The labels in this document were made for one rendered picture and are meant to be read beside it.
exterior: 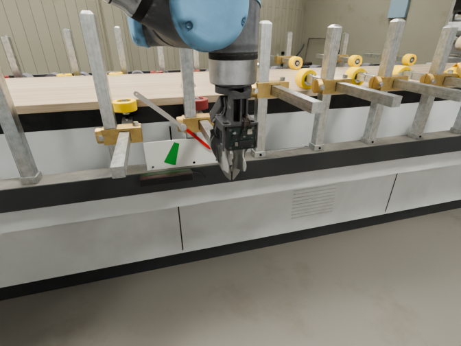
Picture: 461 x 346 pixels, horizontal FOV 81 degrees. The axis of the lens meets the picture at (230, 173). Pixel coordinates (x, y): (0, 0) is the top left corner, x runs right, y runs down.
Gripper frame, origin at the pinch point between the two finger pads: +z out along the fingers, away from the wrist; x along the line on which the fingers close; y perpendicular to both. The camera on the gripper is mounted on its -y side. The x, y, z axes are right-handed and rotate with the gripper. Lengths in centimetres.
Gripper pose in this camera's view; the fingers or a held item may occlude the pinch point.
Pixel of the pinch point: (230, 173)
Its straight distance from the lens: 62.7
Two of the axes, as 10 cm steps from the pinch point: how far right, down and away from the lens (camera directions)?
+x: 9.6, -1.2, 2.4
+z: 0.0, 8.9, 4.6
